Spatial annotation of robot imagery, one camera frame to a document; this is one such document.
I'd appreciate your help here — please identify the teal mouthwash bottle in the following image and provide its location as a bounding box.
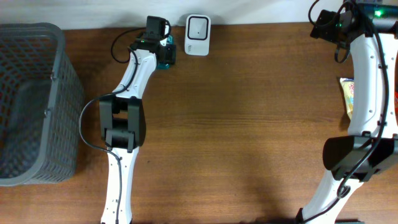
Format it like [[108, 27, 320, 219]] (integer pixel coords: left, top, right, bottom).
[[156, 35, 174, 70]]

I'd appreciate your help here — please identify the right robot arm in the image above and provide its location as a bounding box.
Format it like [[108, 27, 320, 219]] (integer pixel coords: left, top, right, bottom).
[[295, 1, 397, 224]]

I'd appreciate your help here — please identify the white barcode scanner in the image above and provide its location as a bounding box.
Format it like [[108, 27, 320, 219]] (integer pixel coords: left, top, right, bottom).
[[185, 14, 211, 56]]

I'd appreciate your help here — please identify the grey plastic mesh basket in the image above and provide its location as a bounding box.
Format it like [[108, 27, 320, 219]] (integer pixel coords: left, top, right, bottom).
[[1, 22, 85, 187]]

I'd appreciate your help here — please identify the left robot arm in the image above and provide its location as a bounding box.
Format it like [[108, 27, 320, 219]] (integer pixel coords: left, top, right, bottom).
[[99, 16, 176, 224]]

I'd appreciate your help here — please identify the silver foil snack packet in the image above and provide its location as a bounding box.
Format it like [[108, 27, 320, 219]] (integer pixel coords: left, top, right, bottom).
[[394, 91, 398, 116]]

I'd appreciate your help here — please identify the cream and blue snack bag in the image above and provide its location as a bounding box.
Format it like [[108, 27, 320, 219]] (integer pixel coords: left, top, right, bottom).
[[339, 78, 354, 119]]

